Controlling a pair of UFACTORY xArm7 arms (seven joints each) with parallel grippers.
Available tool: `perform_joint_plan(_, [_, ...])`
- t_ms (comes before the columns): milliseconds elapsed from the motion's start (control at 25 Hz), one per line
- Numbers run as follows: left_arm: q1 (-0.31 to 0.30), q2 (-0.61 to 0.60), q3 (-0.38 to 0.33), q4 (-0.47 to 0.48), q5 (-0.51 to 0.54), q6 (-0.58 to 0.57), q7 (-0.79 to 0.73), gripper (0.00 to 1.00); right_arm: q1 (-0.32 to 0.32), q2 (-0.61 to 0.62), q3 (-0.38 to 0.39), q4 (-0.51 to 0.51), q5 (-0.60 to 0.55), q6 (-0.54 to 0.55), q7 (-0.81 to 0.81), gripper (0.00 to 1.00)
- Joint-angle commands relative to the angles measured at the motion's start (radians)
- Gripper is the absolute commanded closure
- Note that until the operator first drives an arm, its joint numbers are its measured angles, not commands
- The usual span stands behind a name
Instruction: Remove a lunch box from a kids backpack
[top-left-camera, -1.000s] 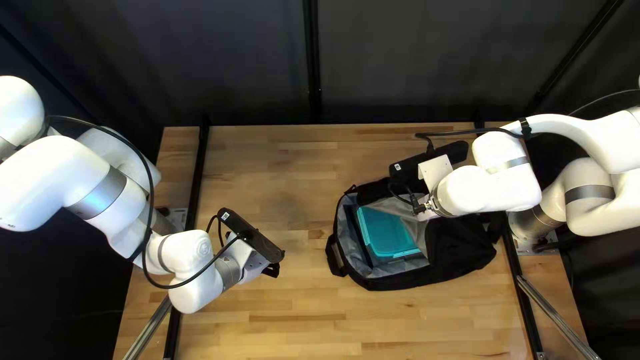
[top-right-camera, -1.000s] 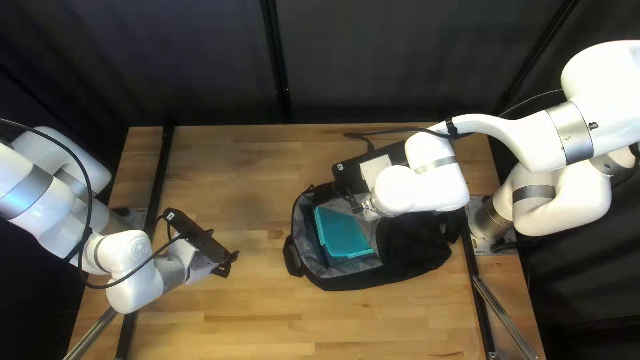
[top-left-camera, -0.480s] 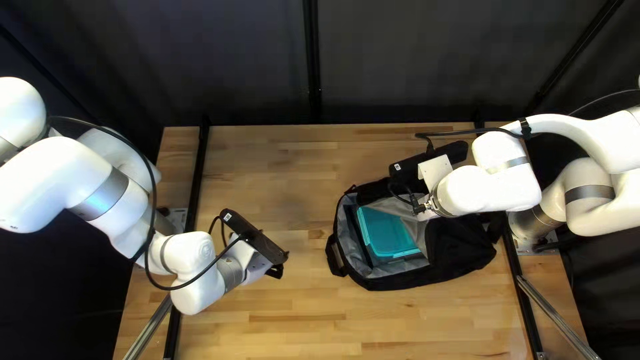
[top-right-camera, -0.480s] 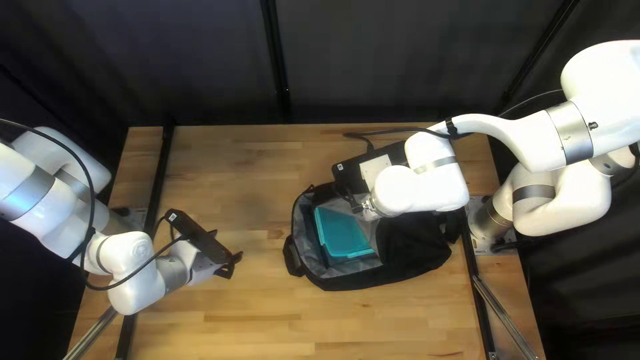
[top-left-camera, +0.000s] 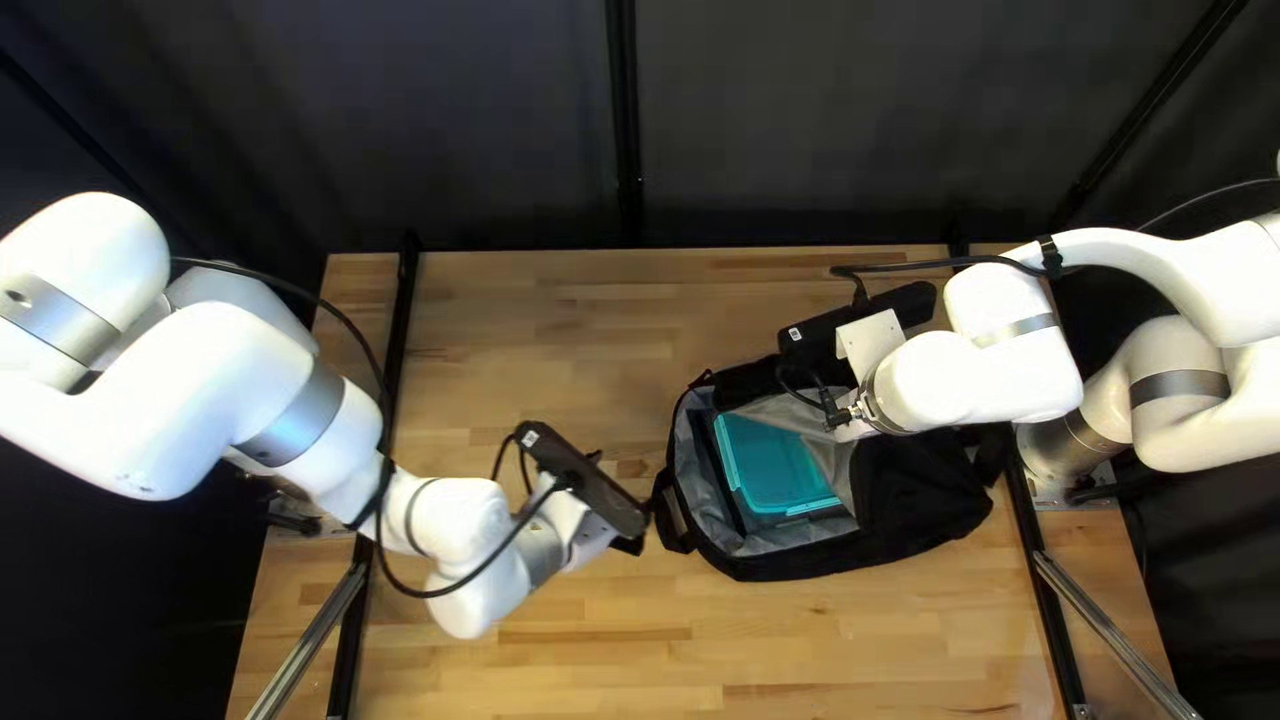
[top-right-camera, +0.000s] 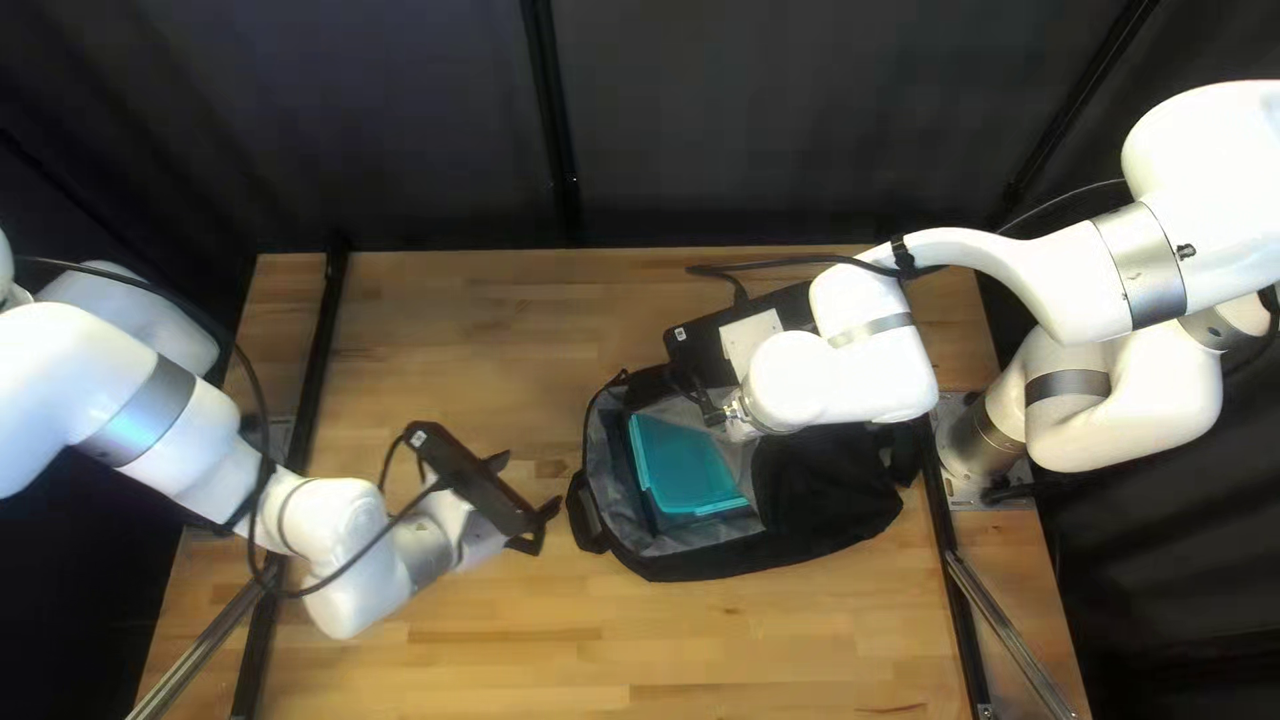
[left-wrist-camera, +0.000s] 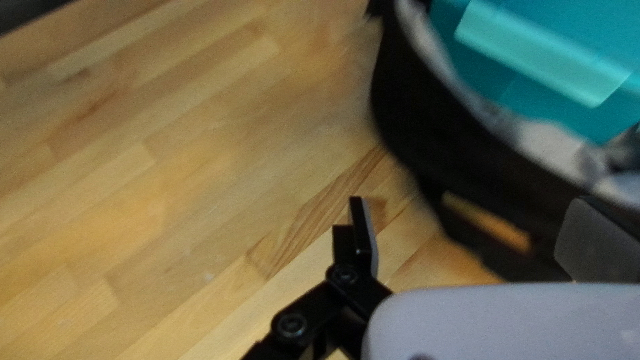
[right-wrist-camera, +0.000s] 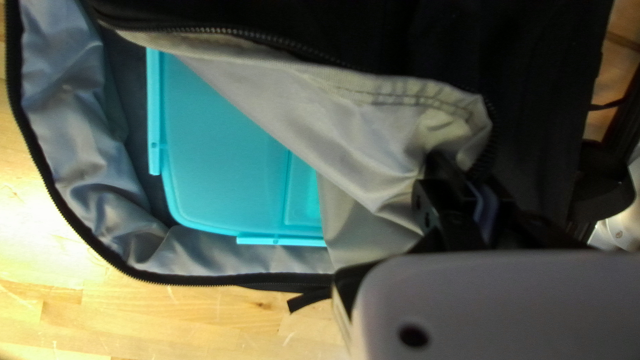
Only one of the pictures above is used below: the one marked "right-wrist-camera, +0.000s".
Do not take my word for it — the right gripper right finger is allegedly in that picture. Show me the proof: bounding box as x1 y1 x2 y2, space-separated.
470 181 587 251

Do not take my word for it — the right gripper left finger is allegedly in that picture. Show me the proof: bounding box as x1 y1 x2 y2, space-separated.
332 150 484 316

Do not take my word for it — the black backpack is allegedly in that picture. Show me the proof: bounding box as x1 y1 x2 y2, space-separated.
0 0 636 316

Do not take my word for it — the translucent teal lunch box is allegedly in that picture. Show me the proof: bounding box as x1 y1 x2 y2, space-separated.
145 47 328 248

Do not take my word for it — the black frame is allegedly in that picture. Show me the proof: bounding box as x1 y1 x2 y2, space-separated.
602 65 640 156

